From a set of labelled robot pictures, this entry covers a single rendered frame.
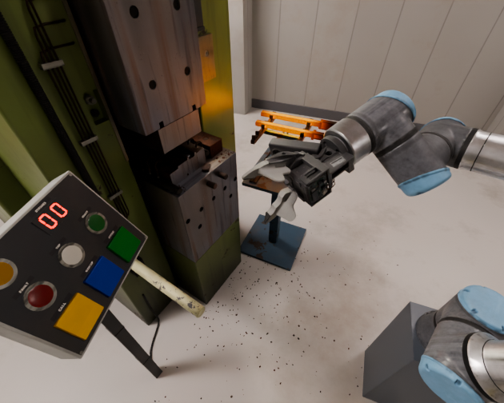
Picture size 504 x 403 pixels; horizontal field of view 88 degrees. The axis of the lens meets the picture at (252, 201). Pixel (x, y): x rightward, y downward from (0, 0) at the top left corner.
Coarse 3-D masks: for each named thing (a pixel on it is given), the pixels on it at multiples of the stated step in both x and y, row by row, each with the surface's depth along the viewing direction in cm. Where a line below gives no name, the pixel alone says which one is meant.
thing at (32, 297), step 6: (36, 288) 53; (42, 288) 54; (48, 288) 55; (30, 294) 52; (36, 294) 53; (42, 294) 53; (48, 294) 54; (30, 300) 52; (36, 300) 52; (42, 300) 53; (48, 300) 54; (36, 306) 52; (42, 306) 53
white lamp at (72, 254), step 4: (68, 248) 60; (72, 248) 61; (76, 248) 62; (64, 252) 59; (68, 252) 60; (72, 252) 60; (76, 252) 61; (80, 252) 62; (64, 256) 59; (68, 256) 60; (72, 256) 60; (76, 256) 61; (80, 256) 62; (64, 260) 59; (68, 260) 59; (72, 260) 60; (76, 260) 61; (80, 260) 62; (72, 264) 60
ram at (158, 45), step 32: (96, 0) 61; (128, 0) 64; (160, 0) 71; (192, 0) 79; (96, 32) 68; (128, 32) 67; (160, 32) 75; (192, 32) 84; (96, 64) 76; (128, 64) 70; (160, 64) 79; (192, 64) 89; (128, 96) 77; (160, 96) 83; (192, 96) 94; (128, 128) 87
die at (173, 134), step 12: (180, 120) 94; (192, 120) 99; (120, 132) 102; (132, 132) 97; (156, 132) 88; (168, 132) 91; (180, 132) 96; (192, 132) 102; (144, 144) 97; (156, 144) 93; (168, 144) 94; (180, 144) 99
